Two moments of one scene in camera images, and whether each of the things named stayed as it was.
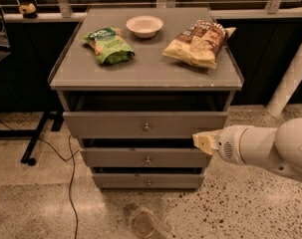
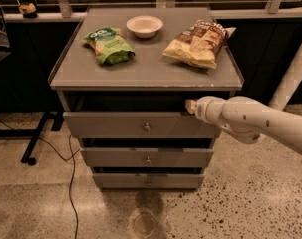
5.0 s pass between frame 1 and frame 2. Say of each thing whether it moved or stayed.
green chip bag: stayed
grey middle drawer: stayed
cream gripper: moved
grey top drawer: stayed
